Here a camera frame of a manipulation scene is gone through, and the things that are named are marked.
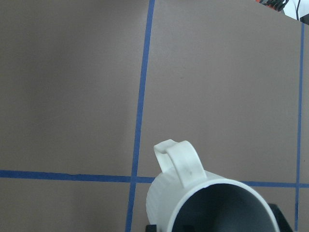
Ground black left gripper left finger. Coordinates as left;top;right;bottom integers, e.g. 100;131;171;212
145;224;156;232

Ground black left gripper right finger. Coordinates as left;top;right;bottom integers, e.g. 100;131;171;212
268;203;293;232

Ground white ribbed HOME mug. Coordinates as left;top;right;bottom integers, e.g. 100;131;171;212
146;140;279;232

